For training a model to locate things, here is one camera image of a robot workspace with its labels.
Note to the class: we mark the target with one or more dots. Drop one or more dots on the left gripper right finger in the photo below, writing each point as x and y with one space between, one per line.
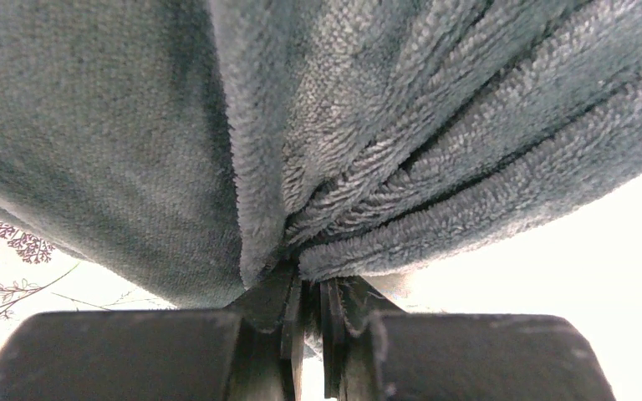
374 350

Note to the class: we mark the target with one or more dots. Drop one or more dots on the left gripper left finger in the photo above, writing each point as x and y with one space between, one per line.
251 349

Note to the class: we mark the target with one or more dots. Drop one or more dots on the grey plush pillowcase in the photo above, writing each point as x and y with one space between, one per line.
191 145

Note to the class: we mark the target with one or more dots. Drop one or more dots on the white pillow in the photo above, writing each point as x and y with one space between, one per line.
585 267

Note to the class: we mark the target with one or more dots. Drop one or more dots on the floral table cloth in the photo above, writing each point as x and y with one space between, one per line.
58 282

